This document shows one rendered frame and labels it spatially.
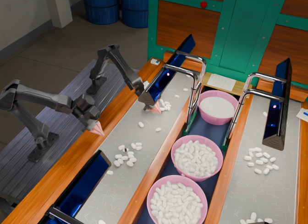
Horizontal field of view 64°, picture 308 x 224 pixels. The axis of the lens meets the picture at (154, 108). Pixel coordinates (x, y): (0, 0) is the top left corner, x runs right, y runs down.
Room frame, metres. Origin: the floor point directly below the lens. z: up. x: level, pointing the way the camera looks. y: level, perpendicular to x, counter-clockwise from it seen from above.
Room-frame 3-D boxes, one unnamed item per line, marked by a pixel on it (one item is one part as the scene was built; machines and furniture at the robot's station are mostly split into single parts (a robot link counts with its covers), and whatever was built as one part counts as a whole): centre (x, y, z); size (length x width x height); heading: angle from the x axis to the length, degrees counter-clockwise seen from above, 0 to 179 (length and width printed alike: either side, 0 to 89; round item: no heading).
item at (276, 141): (0.90, -0.60, 1.08); 0.62 x 0.08 x 0.07; 157
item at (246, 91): (0.93, -0.52, 0.90); 0.20 x 0.19 x 0.45; 157
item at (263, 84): (1.28, -0.82, 0.83); 0.30 x 0.06 x 0.07; 67
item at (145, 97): (1.12, -0.08, 1.08); 0.62 x 0.08 x 0.07; 157
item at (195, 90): (1.09, -0.15, 0.90); 0.20 x 0.19 x 0.45; 157
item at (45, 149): (0.84, 0.61, 0.71); 0.20 x 0.07 x 0.08; 162
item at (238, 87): (1.37, -0.49, 0.77); 0.33 x 0.15 x 0.01; 67
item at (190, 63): (1.55, -0.20, 0.83); 0.30 x 0.06 x 0.07; 67
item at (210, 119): (1.17, -0.41, 0.72); 0.27 x 0.27 x 0.10
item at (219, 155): (0.76, -0.23, 0.72); 0.27 x 0.27 x 0.10
